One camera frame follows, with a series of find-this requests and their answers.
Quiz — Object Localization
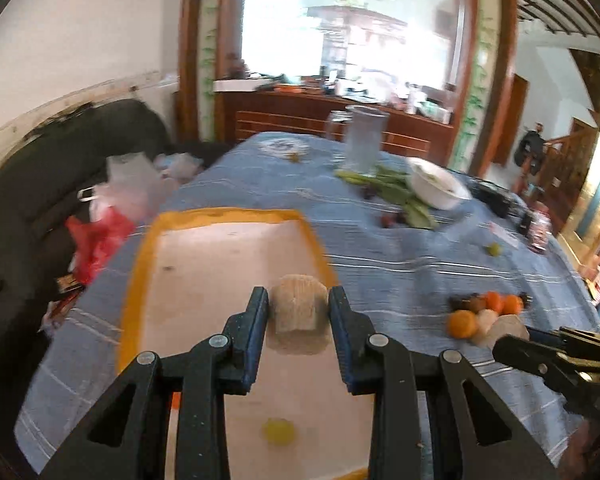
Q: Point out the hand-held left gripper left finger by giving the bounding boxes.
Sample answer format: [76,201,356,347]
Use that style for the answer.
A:
[42,286,271,480]

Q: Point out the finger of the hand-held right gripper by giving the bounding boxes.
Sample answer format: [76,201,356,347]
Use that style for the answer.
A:
[527,327,600,361]
[492,335,600,413]

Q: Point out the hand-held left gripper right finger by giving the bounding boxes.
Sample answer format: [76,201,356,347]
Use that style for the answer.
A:
[328,285,561,480]

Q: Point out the beige sugarcane chunk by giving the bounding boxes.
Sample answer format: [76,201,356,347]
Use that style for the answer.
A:
[271,274,328,336]

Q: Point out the white tray with yellow rim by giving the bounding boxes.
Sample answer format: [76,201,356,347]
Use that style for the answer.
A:
[116,207,376,480]

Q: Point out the blue plaid tablecloth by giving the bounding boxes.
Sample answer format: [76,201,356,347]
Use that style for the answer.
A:
[12,131,600,480]

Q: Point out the clear snack packet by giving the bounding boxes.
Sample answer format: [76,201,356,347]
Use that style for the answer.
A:
[527,210,553,253]

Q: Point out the white card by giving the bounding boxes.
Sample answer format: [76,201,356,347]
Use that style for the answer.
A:
[487,221,521,250]

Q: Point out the green vegetables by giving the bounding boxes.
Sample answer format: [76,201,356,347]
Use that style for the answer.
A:
[336,165,438,231]

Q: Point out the wooden stair railing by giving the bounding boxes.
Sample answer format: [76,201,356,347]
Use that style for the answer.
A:
[530,115,600,231]

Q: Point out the white bowl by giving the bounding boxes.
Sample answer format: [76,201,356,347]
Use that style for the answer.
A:
[406,156,472,210]

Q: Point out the clear plastic bag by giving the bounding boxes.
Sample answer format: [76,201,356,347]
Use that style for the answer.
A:
[155,152,203,181]

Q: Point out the red plastic bag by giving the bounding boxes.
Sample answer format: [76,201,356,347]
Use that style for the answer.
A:
[65,207,136,286]

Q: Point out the white plastic bag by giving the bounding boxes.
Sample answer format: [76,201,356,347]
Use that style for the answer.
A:
[77,152,181,223]

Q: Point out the black hanging bag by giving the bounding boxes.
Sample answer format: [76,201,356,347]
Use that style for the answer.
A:
[514,122,546,176]

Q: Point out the glass pitcher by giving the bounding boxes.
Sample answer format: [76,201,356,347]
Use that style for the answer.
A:
[325,105,391,173]

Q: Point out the wooden cabinet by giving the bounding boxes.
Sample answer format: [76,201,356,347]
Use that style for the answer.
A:
[215,87,456,166]

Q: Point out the white box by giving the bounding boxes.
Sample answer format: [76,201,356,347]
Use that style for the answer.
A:
[212,79,271,93]

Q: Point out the wood framed mirror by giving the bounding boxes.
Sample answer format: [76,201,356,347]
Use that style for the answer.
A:
[177,0,518,176]

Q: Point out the dark sofa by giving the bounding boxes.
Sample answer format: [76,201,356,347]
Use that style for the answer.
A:
[0,99,231,461]

